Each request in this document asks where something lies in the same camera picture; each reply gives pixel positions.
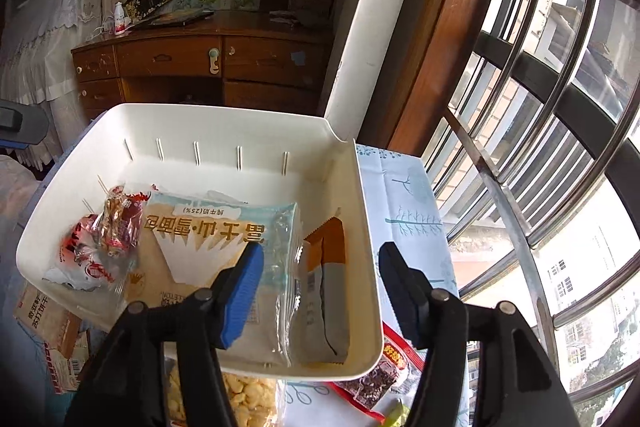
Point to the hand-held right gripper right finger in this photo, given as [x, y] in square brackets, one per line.
[400, 292]

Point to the brown biscuit packet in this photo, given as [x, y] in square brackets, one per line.
[45, 327]

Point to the pale drawer lock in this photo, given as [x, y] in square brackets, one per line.
[214, 62]

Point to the red and white snack packet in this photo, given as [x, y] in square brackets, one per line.
[75, 257]

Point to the red-brown nut packet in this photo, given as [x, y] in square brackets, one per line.
[117, 222]

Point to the clear packet of yellow crackers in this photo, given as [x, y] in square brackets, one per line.
[250, 399]

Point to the dark tablet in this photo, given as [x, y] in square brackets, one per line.
[182, 19]

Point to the white plastic bin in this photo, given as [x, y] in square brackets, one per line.
[300, 142]

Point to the wooden window frame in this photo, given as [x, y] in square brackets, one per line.
[440, 32]

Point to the wooden desk with drawers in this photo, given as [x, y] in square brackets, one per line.
[165, 57]

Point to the red-label dark snack packet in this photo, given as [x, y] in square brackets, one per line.
[375, 372]

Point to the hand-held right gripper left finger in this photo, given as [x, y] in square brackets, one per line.
[242, 302]

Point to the green pastry packet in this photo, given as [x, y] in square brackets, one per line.
[395, 414]

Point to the white lace furniture cover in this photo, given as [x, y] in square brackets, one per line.
[40, 42]

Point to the orange oat bar packet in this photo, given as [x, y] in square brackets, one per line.
[325, 292]

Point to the small white bottle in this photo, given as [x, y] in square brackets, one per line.
[119, 19]

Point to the large bread packet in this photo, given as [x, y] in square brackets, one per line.
[200, 237]

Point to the metal window bars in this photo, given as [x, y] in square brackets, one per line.
[525, 247]

